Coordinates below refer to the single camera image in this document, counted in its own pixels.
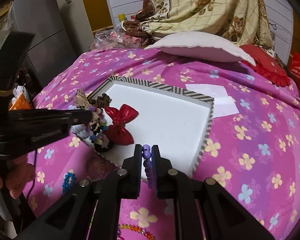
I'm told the clear plastic bag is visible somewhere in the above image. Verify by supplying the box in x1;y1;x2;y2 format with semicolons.
90;22;153;50

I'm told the person's left hand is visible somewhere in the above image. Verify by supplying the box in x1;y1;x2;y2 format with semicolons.
0;155;35;199

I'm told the red orange bead bracelet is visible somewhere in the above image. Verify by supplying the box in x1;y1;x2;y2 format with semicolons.
117;224;153;240

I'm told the leopard print scrunchie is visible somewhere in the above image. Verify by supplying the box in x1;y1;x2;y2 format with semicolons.
91;112;103;128

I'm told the red ruffled cushion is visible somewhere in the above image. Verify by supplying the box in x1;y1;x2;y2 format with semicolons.
239;44;292;87

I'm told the pink floral bed sheet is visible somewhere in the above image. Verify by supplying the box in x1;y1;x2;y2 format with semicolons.
26;47;300;240

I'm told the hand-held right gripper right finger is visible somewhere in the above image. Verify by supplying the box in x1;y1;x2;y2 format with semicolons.
151;144;275;240

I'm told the red satin bow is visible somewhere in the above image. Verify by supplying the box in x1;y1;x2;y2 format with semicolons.
104;104;138;146

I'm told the beige furry scrunchie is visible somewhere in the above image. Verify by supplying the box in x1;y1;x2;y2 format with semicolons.
74;89;90;109

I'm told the grey refrigerator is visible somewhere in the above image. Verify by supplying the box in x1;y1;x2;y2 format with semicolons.
10;0;77;88

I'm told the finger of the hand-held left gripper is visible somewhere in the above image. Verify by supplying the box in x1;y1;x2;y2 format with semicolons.
0;32;35;92
7;109;93;153

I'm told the blue bead bracelet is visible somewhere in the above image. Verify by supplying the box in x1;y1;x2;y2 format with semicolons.
62;171;77;195

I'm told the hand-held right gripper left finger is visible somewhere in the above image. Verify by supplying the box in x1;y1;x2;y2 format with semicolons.
21;144;142;240

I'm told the striped cardboard box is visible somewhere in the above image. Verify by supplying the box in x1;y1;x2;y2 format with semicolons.
86;76;215;178

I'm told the cream floral quilt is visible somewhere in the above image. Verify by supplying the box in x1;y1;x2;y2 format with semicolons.
121;0;278;53

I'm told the orange plastic basket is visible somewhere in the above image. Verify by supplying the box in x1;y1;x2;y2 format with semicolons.
9;94;33;110

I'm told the purple bead bracelet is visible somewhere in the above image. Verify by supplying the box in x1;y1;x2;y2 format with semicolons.
141;144;154;188

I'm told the white pillow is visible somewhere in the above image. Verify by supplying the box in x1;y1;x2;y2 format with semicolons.
144;32;257;67

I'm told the white paper sheet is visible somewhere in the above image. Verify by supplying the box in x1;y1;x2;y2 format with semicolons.
185;84;239;118

